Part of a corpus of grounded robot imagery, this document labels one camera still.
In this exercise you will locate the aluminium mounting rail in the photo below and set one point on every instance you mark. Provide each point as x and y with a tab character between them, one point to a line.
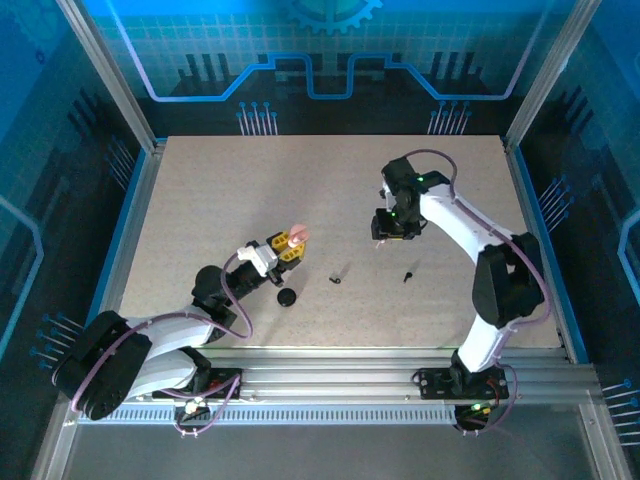
325	375

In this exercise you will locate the small black pin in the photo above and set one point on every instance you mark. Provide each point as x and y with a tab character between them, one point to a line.
407	276

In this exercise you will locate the aluminium corner post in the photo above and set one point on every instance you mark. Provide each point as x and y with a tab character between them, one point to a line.
111	75
548	75

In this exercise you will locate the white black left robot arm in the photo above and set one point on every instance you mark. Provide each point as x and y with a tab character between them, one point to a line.
170	325

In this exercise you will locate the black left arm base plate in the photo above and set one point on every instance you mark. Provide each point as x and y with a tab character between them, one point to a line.
227	374

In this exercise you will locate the blue table edge strip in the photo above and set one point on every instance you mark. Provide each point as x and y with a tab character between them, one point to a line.
535	200
123	225

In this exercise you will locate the aluminium side rail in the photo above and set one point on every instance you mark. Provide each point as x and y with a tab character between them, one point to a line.
136	225
525	200

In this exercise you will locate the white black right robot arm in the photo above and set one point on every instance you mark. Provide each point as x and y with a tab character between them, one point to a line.
460	220

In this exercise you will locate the black round wheel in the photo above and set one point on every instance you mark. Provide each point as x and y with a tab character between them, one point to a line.
286	297

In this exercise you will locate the aluminium lower frame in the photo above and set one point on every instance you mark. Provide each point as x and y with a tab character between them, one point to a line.
600	435

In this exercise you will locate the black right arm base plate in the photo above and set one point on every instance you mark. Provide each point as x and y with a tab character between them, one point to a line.
432	385

